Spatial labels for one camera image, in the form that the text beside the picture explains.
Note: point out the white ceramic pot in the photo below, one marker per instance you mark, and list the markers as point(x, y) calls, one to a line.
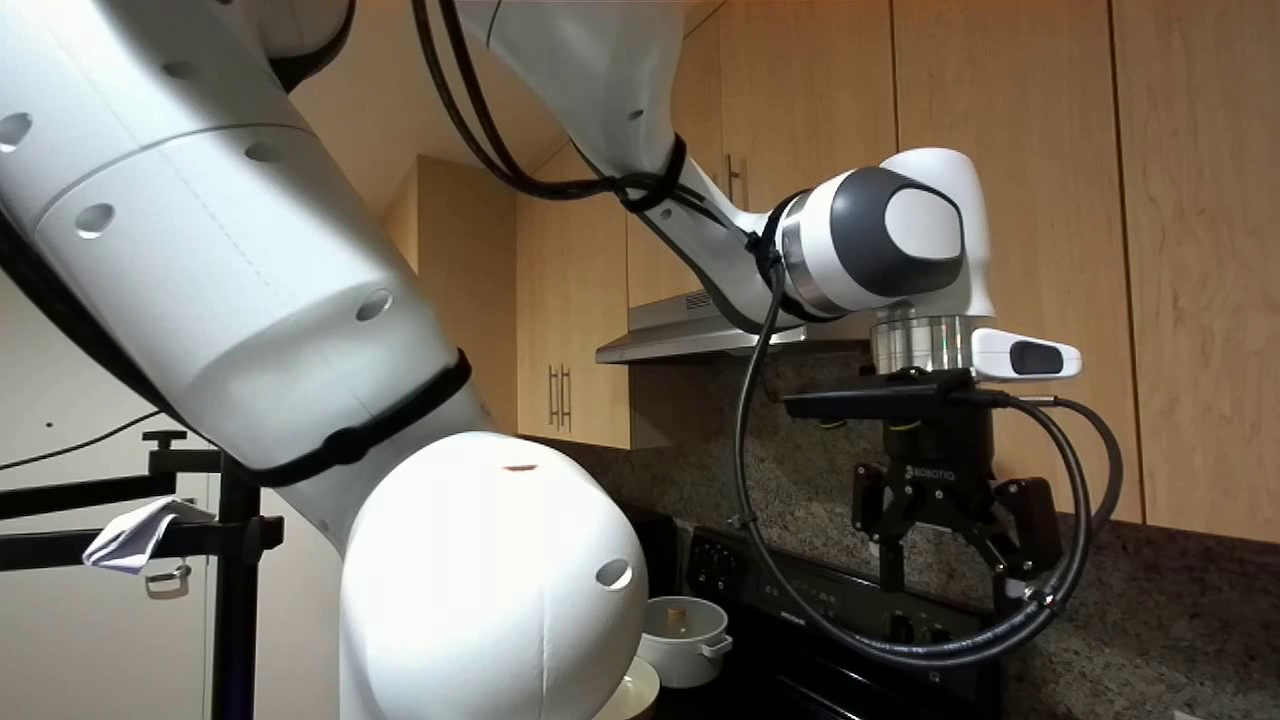
point(687, 641)

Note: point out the wood cabinet right door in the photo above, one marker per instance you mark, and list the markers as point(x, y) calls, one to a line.
point(1198, 93)

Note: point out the stainless range hood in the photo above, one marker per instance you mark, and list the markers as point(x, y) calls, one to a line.
point(694, 327)

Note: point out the white crumpled cloth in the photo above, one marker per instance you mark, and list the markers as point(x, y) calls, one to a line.
point(132, 538)

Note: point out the light wood cabinet door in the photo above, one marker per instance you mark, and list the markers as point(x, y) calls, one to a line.
point(1025, 88)

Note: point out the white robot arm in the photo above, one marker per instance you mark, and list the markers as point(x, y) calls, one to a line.
point(183, 221)

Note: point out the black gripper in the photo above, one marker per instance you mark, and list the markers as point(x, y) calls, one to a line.
point(938, 443)

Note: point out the white plate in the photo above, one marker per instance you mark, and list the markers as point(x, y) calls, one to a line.
point(634, 694)

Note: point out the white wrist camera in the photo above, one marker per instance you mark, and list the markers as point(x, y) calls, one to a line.
point(1020, 356)

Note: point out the black stove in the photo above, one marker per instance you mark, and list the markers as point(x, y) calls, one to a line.
point(790, 670)

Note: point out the black tripod stand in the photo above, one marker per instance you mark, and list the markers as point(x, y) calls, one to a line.
point(232, 538)

